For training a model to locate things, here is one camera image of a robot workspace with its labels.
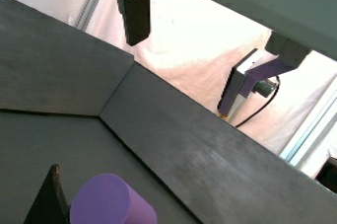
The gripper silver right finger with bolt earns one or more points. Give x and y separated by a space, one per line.
250 75

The aluminium frame profile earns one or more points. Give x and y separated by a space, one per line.
312 127

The black curved cradle stand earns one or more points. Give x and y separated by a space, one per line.
49 208

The purple cylinder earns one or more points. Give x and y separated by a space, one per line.
107 201

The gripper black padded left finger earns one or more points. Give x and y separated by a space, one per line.
136 16

